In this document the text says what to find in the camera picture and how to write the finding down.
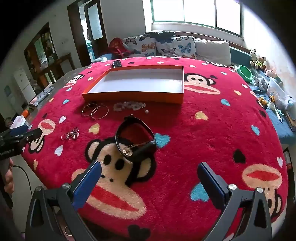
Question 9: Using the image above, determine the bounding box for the silver wire rings cluster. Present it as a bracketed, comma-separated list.
[61, 127, 80, 140]

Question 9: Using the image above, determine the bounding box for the gold pendant necklace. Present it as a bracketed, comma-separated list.
[121, 141, 151, 157]

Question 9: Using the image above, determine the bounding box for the black watch band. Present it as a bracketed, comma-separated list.
[115, 114, 157, 163]

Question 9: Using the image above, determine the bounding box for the large silver hoop bangle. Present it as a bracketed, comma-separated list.
[91, 105, 109, 120]

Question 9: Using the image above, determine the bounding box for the white bead bracelet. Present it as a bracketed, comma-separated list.
[113, 101, 147, 112]

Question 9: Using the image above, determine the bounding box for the person's left hand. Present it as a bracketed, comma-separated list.
[4, 159, 15, 194]

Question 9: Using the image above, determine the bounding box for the white drawer cabinet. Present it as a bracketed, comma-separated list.
[14, 68, 36, 103]

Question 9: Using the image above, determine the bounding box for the red monkey print blanket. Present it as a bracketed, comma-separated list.
[23, 57, 288, 240]

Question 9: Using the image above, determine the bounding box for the wooden display cabinet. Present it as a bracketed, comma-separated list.
[23, 23, 75, 90]

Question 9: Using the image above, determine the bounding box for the clear plastic storage box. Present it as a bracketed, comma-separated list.
[266, 77, 295, 110]

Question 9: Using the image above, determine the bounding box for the black remote control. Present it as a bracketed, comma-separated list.
[112, 60, 122, 68]

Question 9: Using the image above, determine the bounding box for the green plastic bowl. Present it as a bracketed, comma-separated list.
[236, 65, 253, 83]

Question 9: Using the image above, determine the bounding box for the orange shallow box tray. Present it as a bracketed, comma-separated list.
[82, 65, 184, 104]

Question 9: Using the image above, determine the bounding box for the red bag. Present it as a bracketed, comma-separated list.
[109, 38, 130, 58]

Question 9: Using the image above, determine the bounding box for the plush toys group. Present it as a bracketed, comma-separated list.
[249, 49, 278, 78]

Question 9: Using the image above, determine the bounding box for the dark wooden door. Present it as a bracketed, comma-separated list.
[67, 1, 108, 66]

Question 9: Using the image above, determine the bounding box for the plain white pillow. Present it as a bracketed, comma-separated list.
[194, 38, 231, 66]

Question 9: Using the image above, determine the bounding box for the right butterfly print pillow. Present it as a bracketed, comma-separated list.
[156, 36, 197, 59]

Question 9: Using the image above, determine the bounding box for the butterfly print pillow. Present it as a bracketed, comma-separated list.
[122, 35, 157, 57]
[156, 36, 197, 59]

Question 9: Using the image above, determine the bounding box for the left butterfly print pillow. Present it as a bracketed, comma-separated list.
[122, 35, 157, 57]

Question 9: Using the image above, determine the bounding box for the window with green frame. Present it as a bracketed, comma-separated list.
[151, 0, 243, 37]

